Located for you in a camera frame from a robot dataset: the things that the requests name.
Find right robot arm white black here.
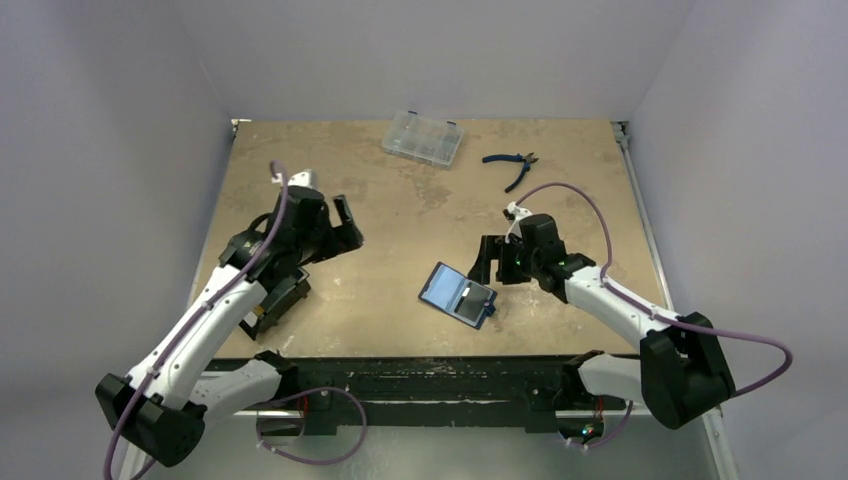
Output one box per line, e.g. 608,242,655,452
468,214,736,429

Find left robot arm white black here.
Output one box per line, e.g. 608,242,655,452
95,186,363,467

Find black card tray box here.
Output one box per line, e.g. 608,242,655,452
239,268,311,340

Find clear plastic organizer box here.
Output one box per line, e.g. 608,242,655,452
381,110,464,170

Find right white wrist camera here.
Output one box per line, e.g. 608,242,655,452
503,202,533,244

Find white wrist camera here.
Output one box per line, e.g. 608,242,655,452
503,202,533,244
271,169,318,190

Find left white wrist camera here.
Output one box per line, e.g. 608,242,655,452
271,169,318,190

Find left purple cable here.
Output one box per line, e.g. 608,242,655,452
102,160,368,480

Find blue handled pliers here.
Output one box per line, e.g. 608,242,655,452
481,152,539,195

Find black aluminium mounting rail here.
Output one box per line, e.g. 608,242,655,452
135,357,723,439

